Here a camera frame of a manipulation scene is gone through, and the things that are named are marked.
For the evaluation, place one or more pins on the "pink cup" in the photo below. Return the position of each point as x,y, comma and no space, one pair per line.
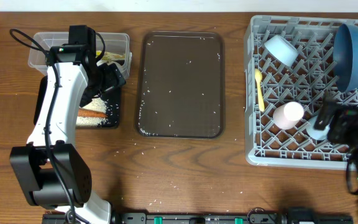
288,115

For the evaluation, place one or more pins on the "grey dishwasher rack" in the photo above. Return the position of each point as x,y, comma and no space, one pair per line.
305,82

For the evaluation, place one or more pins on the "light blue bowl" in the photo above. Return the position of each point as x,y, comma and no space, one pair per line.
282,50

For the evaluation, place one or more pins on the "light blue cup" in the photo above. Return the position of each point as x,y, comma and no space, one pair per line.
316,134

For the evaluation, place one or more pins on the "white rice pile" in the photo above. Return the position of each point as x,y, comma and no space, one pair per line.
87,122

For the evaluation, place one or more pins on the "wrapper trash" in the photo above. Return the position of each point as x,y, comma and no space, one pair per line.
110,58

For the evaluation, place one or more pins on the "dark blue plate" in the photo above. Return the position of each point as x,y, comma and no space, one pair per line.
345,54

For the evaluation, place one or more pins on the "black waste tray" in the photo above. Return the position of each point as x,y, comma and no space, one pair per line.
113,103

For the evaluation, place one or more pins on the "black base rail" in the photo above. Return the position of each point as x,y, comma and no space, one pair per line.
294,215

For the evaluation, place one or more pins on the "clear plastic bin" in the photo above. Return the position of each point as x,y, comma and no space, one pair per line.
116,43

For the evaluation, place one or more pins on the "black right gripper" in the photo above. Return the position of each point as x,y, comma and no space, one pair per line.
323,114

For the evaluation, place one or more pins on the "orange carrot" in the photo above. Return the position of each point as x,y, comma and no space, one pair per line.
91,113

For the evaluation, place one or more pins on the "yellow plastic spoon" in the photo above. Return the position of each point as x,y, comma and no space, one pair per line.
258,79

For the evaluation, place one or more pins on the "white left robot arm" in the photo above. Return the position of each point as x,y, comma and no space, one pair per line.
48,168

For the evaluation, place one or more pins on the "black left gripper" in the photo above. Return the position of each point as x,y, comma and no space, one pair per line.
111,81

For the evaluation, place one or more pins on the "brown serving tray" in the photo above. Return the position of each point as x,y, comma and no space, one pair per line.
181,85

